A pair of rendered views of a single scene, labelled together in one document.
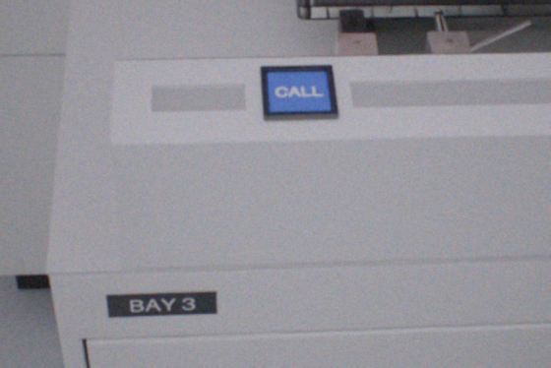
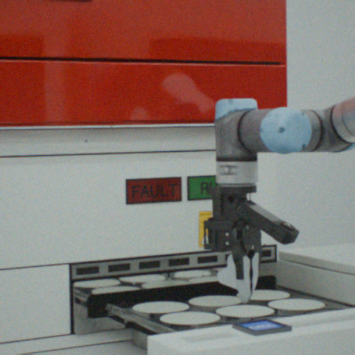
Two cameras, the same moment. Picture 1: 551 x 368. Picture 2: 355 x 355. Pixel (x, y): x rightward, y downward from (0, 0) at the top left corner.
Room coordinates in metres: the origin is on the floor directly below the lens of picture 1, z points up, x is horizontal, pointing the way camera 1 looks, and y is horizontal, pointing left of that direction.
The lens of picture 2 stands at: (-0.33, 0.52, 1.22)
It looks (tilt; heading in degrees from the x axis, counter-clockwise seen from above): 3 degrees down; 340
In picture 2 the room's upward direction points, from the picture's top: 1 degrees counter-clockwise
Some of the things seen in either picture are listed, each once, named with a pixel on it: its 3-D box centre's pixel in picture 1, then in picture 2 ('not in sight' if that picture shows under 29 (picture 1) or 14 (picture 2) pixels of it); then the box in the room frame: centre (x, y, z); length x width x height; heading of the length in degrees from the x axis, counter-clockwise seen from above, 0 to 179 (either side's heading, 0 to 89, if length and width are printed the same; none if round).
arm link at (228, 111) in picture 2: not in sight; (237, 130); (1.17, -0.14, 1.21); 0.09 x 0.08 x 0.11; 16
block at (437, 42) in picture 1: (452, 73); not in sight; (0.83, -0.10, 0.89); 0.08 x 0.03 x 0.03; 8
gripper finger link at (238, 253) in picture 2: not in sight; (240, 254); (1.14, -0.13, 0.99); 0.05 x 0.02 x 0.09; 129
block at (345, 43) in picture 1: (359, 74); not in sight; (0.82, -0.02, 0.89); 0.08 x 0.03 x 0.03; 8
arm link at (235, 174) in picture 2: not in sight; (236, 174); (1.17, -0.14, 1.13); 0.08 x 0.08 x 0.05
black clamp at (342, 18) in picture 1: (352, 29); not in sight; (0.88, -0.01, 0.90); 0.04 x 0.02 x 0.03; 8
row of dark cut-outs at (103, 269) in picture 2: not in sight; (178, 261); (1.31, -0.08, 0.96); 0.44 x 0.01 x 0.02; 98
